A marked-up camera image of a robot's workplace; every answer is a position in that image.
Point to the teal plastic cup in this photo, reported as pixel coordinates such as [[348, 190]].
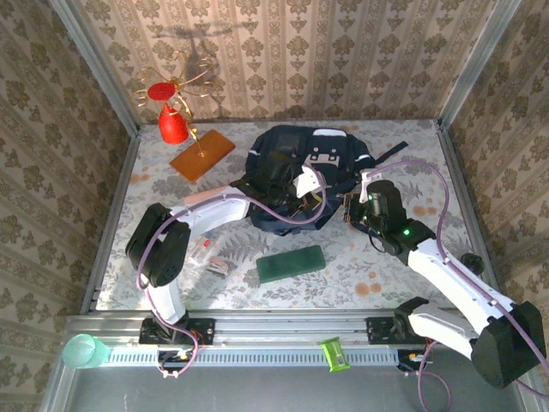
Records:
[[81, 352]]

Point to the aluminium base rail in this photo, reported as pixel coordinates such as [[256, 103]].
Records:
[[291, 326]]

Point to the navy blue backpack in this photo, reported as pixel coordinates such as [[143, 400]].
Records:
[[266, 146]]

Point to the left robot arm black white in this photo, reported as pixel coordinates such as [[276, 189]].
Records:
[[158, 253]]

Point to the green pencil case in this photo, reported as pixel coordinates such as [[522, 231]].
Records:
[[291, 264]]

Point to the grey metal shelf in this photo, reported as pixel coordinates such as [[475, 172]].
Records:
[[257, 390]]

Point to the aluminium table side rail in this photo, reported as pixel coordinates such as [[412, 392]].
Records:
[[451, 154], [123, 176]]

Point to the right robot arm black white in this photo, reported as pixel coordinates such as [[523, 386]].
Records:
[[506, 352]]

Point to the red disc shade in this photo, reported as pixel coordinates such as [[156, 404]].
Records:
[[162, 91]]

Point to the red cone shade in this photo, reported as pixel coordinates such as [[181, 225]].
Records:
[[173, 126]]

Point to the aluminium frame post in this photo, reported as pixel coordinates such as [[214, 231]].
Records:
[[94, 68], [476, 68]]

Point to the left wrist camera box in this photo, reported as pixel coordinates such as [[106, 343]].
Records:
[[306, 180]]

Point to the clear plastic pen pack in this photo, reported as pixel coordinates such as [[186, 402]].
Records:
[[202, 253]]

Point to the green snack packet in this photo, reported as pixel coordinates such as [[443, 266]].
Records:
[[335, 354]]

